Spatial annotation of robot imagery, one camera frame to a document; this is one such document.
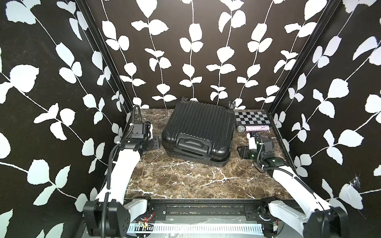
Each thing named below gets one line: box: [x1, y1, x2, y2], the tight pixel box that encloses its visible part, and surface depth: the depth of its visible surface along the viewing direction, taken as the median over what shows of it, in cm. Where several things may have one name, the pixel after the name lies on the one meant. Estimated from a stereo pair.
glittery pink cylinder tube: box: [236, 124, 270, 133], surface depth 109 cm
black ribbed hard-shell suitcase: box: [161, 96, 236, 168], surface depth 83 cm
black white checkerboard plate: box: [234, 111, 272, 125], surface depth 116 cm
